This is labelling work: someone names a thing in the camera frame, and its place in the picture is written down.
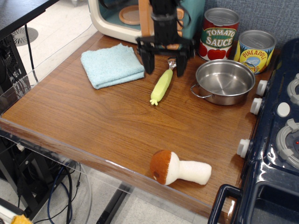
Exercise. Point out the toy microwave teal cream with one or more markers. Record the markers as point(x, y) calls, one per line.
point(129, 19)

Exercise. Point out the dark blue toy stove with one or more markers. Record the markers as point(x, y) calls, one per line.
point(269, 193)

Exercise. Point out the yellow object bottom left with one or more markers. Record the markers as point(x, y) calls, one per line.
point(20, 219)

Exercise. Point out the white stove knob upper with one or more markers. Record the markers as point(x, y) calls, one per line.
point(261, 87)

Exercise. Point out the green handled metal spoon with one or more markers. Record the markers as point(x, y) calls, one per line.
point(163, 83)

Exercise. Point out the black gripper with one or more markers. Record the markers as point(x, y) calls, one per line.
point(165, 40)

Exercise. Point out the tomato sauce can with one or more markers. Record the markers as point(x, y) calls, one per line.
point(218, 33)

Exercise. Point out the white stove knob middle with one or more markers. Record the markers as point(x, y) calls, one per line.
point(255, 106)

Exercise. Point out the light blue folded cloth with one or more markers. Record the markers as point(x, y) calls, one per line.
point(111, 66)

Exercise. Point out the plush brown white mushroom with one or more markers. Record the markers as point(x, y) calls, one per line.
point(166, 168)

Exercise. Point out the small steel pot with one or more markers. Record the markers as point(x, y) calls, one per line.
point(223, 82)

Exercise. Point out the white stove knob lower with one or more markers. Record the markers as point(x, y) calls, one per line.
point(243, 147)

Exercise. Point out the clear acrylic table guard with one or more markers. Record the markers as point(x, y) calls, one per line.
point(90, 190)

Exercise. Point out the pineapple slices can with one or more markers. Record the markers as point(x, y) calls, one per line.
point(254, 49)

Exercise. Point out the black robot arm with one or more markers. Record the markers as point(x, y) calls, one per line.
point(158, 27)

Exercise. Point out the white stove knob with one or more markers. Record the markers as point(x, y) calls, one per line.
point(261, 87)
point(255, 106)
point(243, 147)

